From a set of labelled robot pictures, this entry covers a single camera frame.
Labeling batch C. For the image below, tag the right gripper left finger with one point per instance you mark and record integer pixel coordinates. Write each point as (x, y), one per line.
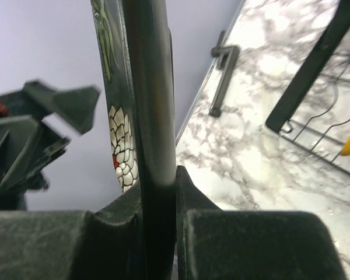
(73, 244)

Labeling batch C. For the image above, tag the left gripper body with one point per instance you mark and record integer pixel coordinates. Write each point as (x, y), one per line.
(27, 146)

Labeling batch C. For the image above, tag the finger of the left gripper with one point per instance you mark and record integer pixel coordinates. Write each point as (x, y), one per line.
(75, 106)

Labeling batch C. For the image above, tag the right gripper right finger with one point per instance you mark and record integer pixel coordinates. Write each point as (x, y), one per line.
(217, 244)

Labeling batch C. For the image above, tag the black patterned square plate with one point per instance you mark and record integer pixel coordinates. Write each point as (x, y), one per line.
(136, 55)

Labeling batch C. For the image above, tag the dark metal T handle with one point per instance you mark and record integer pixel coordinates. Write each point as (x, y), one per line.
(227, 57)

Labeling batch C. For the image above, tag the black wire dish rack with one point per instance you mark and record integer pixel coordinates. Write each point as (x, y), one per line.
(314, 111)

